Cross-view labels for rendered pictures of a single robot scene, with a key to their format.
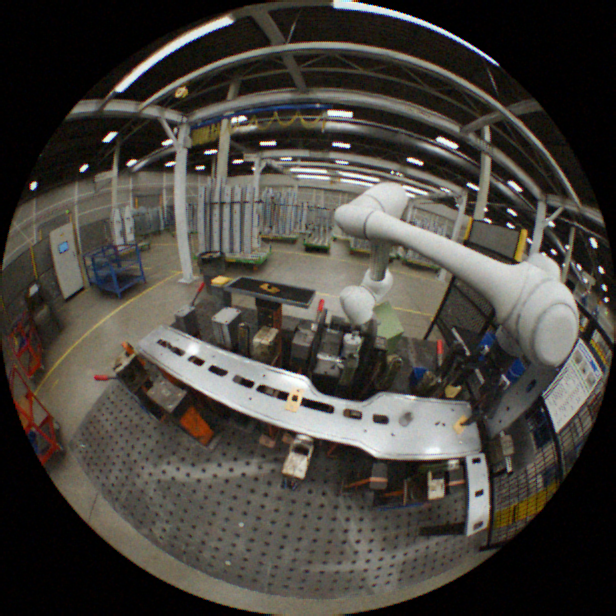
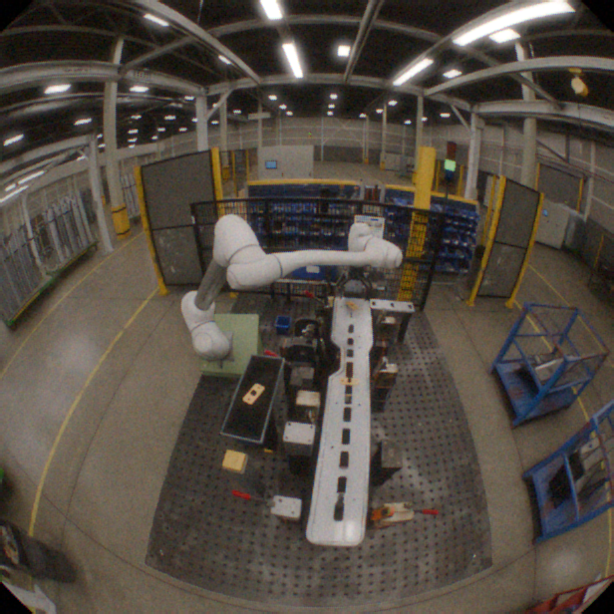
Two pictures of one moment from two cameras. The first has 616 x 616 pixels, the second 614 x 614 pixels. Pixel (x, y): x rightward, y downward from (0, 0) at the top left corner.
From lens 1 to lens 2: 0.94 m
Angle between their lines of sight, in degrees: 75
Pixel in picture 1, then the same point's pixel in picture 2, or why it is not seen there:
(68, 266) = not seen: outside the picture
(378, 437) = (362, 342)
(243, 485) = (393, 432)
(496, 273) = (373, 256)
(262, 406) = (361, 396)
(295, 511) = (397, 401)
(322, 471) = not seen: hidden behind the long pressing
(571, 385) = not seen: hidden behind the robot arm
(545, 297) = (393, 255)
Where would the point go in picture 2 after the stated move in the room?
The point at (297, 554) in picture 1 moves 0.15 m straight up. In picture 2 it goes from (424, 394) to (432, 378)
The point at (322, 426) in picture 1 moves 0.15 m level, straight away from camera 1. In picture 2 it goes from (362, 366) to (331, 359)
